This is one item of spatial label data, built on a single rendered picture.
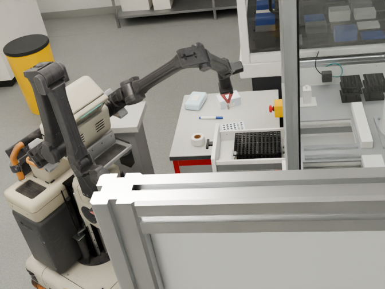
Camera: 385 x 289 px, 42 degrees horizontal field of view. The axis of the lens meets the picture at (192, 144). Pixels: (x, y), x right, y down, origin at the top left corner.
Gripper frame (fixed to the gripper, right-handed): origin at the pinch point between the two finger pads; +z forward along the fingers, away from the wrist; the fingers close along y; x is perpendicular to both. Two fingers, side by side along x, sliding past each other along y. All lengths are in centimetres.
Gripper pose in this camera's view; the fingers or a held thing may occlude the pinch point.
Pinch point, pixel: (228, 101)
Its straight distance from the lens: 258.5
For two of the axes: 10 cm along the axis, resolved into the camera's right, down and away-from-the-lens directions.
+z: 1.9, 7.8, 5.9
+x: -9.8, 1.8, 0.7
